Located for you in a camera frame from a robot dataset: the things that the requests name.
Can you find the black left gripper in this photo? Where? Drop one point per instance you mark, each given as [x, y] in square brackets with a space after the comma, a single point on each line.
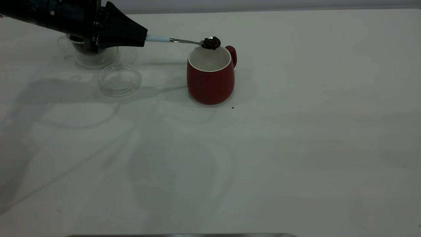
[72, 18]

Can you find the small coffee beans heap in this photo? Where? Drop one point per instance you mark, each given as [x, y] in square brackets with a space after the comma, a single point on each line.
[211, 42]

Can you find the red ceramic mug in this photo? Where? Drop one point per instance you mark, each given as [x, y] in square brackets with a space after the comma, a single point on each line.
[210, 85]

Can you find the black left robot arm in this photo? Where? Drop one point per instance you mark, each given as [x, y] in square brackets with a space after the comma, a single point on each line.
[16, 10]

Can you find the dark coffee beans pile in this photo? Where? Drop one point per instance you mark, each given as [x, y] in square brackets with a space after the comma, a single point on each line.
[80, 48]

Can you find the clear glass dish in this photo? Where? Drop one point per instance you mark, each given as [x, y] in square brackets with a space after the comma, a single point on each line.
[120, 82]

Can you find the clear double-wall glass cup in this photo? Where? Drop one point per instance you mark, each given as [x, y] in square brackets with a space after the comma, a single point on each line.
[98, 61]

